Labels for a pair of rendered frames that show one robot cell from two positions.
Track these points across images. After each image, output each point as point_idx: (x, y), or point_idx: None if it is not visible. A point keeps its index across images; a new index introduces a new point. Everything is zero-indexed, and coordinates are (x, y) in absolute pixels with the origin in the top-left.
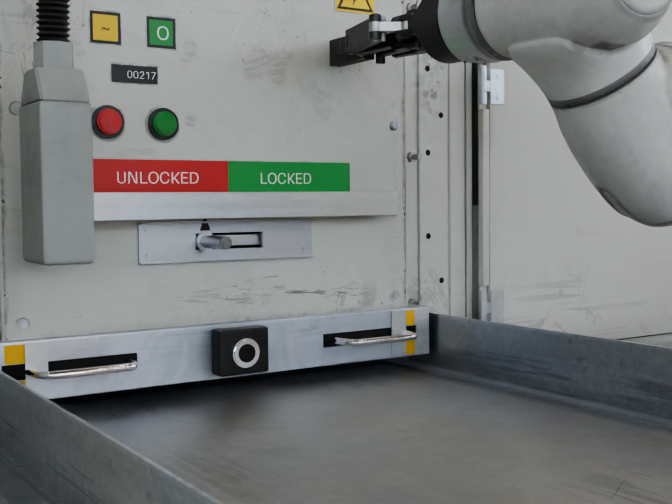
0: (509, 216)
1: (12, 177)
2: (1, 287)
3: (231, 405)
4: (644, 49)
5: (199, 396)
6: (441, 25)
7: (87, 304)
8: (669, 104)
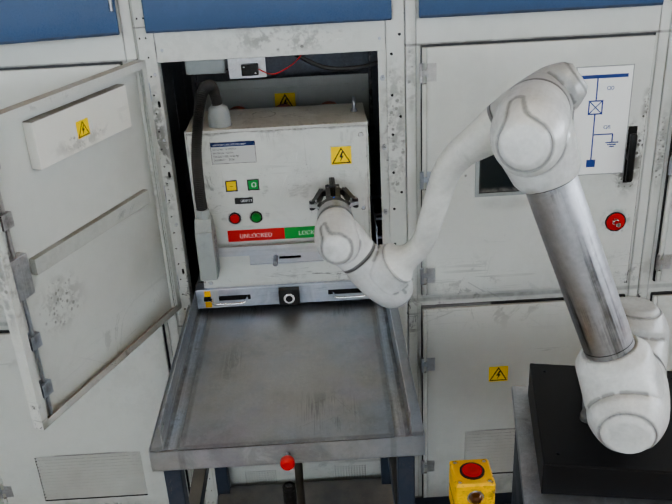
0: (439, 236)
1: None
2: None
3: (279, 318)
4: (358, 261)
5: (277, 308)
6: None
7: (232, 277)
8: (370, 278)
